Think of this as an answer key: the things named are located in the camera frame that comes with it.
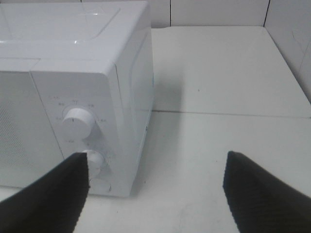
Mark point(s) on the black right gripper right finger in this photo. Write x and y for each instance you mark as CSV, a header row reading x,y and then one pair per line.
x,y
262,203

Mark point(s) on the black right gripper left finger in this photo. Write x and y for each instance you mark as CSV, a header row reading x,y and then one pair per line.
x,y
51,204

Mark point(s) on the white microwave door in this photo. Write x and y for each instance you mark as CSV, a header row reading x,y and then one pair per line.
x,y
28,145

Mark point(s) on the white microwave knob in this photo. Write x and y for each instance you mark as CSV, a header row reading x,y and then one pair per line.
x,y
78,123
95,162

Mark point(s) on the white microwave oven body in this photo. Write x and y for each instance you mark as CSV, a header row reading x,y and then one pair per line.
x,y
96,56

